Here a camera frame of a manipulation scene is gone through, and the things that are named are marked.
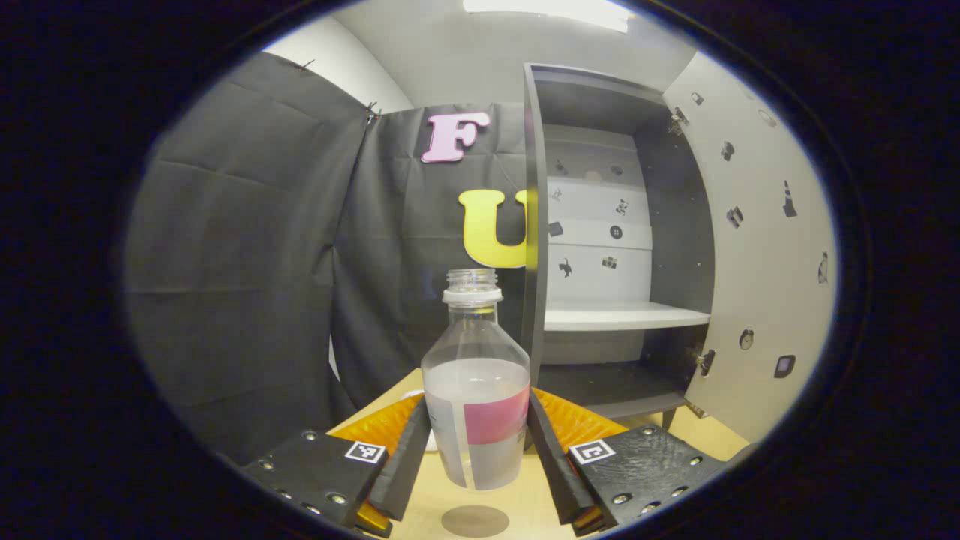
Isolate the dark grey cabinet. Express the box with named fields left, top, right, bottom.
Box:
left=521, top=62, right=717, bottom=430

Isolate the large ceiling lamp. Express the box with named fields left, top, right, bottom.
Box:
left=463, top=0, right=635, bottom=33

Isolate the round grey coaster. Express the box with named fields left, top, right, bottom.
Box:
left=441, top=505, right=511, bottom=539

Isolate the white cabinet shelf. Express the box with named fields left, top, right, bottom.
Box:
left=541, top=300, right=711, bottom=332

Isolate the black backdrop cloth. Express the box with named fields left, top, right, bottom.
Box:
left=124, top=51, right=533, bottom=466

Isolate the clear plastic bottle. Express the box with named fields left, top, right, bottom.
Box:
left=421, top=268, right=532, bottom=492

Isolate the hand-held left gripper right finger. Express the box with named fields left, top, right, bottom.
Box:
left=527, top=388, right=728, bottom=537

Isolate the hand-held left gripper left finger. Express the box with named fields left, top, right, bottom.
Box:
left=241, top=394, right=434, bottom=537

